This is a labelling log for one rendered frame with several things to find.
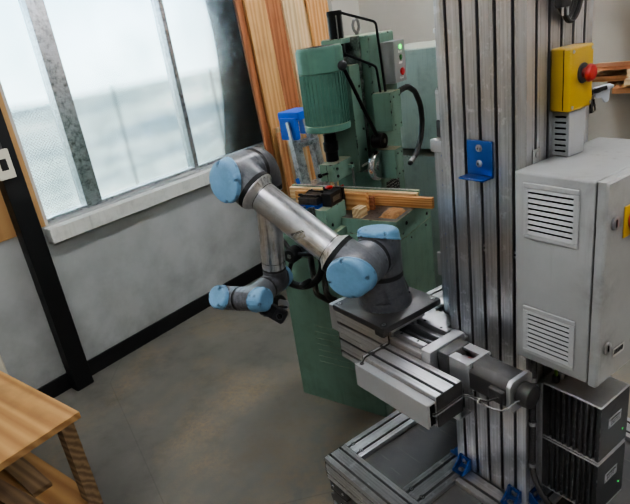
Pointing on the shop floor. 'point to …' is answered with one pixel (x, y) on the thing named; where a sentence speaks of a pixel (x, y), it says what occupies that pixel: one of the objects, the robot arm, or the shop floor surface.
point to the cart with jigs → (1, 431)
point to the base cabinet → (422, 249)
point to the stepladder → (301, 145)
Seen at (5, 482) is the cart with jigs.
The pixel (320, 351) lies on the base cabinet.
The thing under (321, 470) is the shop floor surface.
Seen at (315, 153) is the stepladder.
